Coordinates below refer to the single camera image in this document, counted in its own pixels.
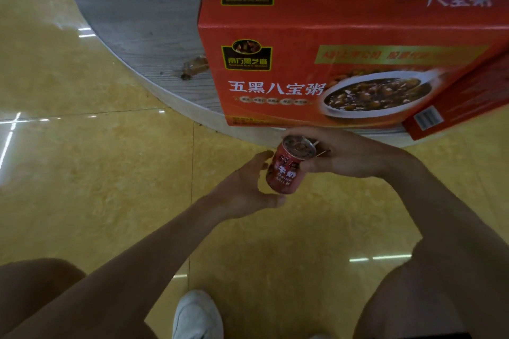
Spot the person's right hand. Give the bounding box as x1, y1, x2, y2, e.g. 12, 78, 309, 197
282, 126, 403, 181

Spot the person's left hand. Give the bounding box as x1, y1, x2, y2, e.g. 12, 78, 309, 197
205, 150, 287, 220

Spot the red drink can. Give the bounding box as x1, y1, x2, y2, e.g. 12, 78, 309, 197
266, 135, 317, 195

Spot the person's right forearm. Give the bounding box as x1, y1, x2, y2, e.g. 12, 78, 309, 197
381, 151, 509, 269

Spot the person's left forearm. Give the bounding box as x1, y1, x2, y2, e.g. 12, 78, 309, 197
3, 197, 224, 339

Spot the large red cardboard gift box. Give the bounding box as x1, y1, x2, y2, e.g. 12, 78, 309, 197
198, 0, 509, 129

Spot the white shoe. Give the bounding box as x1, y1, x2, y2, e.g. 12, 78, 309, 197
172, 290, 224, 339

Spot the crumpled brown tape piece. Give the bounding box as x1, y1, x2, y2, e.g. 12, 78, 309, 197
180, 55, 210, 81

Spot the small red cardboard box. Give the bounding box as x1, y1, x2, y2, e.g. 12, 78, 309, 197
402, 51, 509, 141

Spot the person's right leg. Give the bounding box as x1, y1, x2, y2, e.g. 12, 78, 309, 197
353, 239, 509, 339

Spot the person's leg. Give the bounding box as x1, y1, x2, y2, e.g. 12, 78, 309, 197
0, 258, 87, 339
353, 239, 509, 339

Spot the person's left leg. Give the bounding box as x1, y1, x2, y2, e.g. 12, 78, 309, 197
0, 258, 87, 339

